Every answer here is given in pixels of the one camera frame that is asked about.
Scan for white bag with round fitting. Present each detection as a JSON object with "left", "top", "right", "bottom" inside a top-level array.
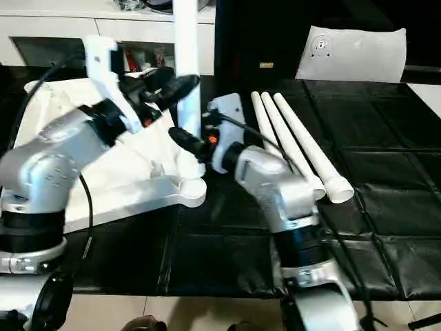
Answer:
[{"left": 294, "top": 24, "right": 407, "bottom": 83}]

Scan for white plastic table leg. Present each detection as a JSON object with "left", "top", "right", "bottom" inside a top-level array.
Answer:
[
  {"left": 260, "top": 91, "right": 327, "bottom": 203},
  {"left": 172, "top": 0, "right": 207, "bottom": 180},
  {"left": 250, "top": 90, "right": 283, "bottom": 156},
  {"left": 274, "top": 92, "right": 354, "bottom": 203}
]

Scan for dark robot foot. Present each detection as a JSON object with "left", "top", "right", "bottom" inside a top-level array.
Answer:
[
  {"left": 229, "top": 322, "right": 263, "bottom": 331},
  {"left": 123, "top": 315, "right": 168, "bottom": 331}
]

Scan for dark robot left foot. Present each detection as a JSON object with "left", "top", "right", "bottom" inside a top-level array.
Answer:
[{"left": 123, "top": 315, "right": 168, "bottom": 331}]

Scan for black tangled items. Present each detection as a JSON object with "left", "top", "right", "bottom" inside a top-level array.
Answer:
[{"left": 115, "top": 0, "right": 145, "bottom": 11}]

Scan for black metal stand leg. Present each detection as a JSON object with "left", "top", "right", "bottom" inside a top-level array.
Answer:
[{"left": 408, "top": 312, "right": 441, "bottom": 330}]

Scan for black box with gold label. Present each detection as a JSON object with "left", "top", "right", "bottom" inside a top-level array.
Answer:
[{"left": 213, "top": 0, "right": 311, "bottom": 80}]

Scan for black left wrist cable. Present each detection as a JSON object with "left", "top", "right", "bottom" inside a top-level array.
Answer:
[{"left": 12, "top": 54, "right": 94, "bottom": 273}]

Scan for white plastic table top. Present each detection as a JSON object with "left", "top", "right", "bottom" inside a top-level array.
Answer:
[{"left": 13, "top": 67, "right": 207, "bottom": 237}]

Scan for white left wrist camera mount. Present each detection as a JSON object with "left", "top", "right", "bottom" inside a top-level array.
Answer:
[{"left": 83, "top": 34, "right": 142, "bottom": 134}]

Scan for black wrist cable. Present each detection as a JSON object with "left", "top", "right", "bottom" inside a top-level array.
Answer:
[
  {"left": 12, "top": 54, "right": 94, "bottom": 273},
  {"left": 215, "top": 113, "right": 380, "bottom": 331}
]

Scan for white glass-door cabinet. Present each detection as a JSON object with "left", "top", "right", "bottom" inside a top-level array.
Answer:
[{"left": 0, "top": 0, "right": 216, "bottom": 77}]

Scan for dark robot right foot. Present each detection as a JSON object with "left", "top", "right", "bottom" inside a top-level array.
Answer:
[{"left": 229, "top": 322, "right": 263, "bottom": 331}]

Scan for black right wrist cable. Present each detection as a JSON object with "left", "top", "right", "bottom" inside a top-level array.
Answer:
[{"left": 215, "top": 113, "right": 380, "bottom": 331}]

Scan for black table mat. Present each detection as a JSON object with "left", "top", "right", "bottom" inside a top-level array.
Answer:
[{"left": 0, "top": 65, "right": 441, "bottom": 301}]

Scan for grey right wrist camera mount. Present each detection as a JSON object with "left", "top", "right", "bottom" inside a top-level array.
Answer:
[{"left": 205, "top": 92, "right": 246, "bottom": 173}]

